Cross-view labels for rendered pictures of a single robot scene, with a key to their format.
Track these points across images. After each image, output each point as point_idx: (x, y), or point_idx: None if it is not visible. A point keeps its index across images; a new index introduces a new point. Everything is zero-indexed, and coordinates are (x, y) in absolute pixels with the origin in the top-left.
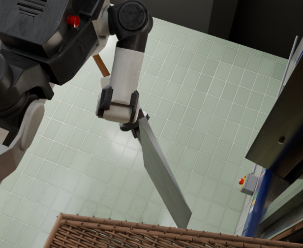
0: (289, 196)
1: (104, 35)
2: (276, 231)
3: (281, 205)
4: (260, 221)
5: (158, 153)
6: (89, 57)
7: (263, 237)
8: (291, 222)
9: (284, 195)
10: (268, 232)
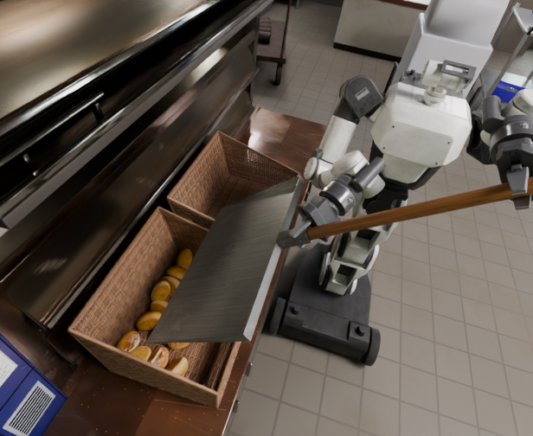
0: (130, 160)
1: (372, 121)
2: (125, 198)
3: (111, 182)
4: (21, 272)
5: (268, 192)
6: (371, 146)
7: (77, 245)
8: (156, 165)
9: (107, 172)
10: (73, 237)
